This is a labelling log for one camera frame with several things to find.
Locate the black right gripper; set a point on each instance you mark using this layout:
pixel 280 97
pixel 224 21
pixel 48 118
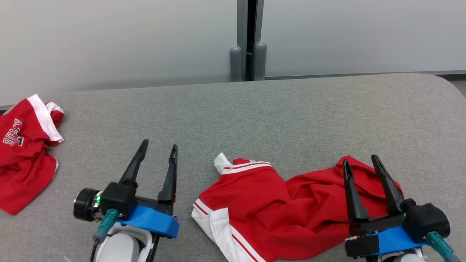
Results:
pixel 375 225

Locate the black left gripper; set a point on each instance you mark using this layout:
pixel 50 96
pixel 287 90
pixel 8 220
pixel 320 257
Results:
pixel 153 205

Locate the red white-trimmed printed garment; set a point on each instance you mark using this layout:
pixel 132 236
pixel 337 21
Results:
pixel 22 171
pixel 262 203

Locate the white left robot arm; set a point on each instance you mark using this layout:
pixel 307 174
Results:
pixel 120 249

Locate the blue left camera bracket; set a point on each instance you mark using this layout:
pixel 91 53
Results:
pixel 149 220

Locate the blue camera bracket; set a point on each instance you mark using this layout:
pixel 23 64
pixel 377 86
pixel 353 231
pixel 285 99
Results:
pixel 149 220
pixel 397 238

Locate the blue right camera bracket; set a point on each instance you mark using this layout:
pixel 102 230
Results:
pixel 397 238

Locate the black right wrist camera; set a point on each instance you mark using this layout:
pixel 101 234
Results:
pixel 424 218

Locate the grey cylindrical post foot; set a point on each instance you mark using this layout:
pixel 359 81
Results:
pixel 260 62
pixel 235 63

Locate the grey partition frame post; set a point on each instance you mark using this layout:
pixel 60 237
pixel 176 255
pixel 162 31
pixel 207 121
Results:
pixel 241 22

